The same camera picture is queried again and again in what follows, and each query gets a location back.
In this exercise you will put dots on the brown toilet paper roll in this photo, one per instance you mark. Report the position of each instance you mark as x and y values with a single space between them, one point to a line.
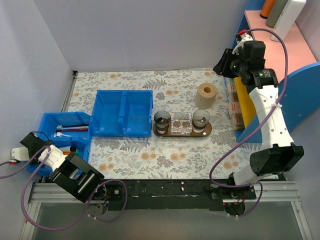
205 95

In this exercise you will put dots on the black toothbrush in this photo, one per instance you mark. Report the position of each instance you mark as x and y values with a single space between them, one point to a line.
76 126

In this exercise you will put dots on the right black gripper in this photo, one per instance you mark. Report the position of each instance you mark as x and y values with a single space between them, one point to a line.
225 64

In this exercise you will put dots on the blue toiletry bin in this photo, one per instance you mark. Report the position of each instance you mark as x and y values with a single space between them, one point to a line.
79 143

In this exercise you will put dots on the clear acrylic holder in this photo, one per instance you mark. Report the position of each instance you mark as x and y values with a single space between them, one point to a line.
181 123

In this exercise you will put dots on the clear glass cup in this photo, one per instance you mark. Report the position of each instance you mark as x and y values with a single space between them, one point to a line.
200 118

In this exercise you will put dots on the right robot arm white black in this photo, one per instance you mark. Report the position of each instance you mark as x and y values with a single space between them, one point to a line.
279 153

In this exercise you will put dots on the white toothbrush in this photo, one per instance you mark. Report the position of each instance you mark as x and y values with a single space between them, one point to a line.
60 134

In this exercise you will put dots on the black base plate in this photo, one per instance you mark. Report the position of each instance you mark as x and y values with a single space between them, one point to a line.
161 195

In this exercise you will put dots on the red toothbrush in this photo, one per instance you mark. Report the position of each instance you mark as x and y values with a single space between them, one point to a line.
74 129

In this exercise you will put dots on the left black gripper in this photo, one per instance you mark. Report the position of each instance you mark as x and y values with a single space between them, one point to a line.
28 142

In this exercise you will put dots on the orange bottle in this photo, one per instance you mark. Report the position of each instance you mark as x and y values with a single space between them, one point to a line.
267 8

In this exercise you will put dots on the blue double bin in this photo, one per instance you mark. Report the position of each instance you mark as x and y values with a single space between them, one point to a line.
122 113

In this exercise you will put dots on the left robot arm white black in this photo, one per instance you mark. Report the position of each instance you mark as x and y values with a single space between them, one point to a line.
70 172

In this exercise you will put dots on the grey bottle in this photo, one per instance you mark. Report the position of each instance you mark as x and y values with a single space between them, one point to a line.
275 13

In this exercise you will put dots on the colourful shelf unit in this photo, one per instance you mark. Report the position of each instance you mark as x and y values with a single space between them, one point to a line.
302 92

